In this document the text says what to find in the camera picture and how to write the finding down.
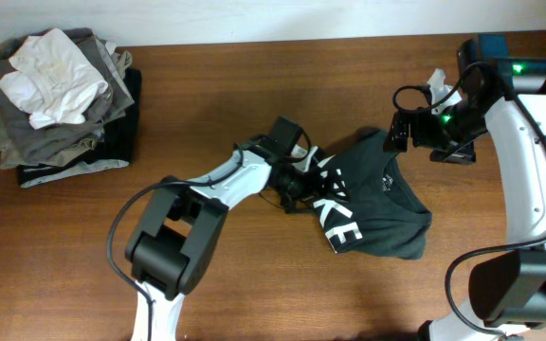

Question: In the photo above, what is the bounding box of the dark green t-shirt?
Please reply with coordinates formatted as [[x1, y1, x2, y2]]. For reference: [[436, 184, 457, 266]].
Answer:
[[312, 128, 432, 260]]

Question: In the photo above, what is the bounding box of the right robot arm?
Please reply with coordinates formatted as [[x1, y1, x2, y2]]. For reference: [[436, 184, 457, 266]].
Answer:
[[384, 34, 546, 340]]

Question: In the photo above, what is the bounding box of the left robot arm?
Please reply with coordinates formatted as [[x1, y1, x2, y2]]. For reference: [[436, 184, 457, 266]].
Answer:
[[121, 135, 324, 341]]

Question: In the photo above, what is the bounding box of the white folded garment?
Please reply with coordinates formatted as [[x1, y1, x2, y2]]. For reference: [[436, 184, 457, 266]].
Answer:
[[0, 28, 108, 130]]

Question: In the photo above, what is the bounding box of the beige folded garment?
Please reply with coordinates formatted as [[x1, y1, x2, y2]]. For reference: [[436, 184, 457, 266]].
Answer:
[[0, 36, 135, 170]]

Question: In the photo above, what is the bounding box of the dark grey folded garment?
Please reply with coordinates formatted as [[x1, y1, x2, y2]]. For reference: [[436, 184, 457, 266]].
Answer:
[[0, 27, 136, 167]]

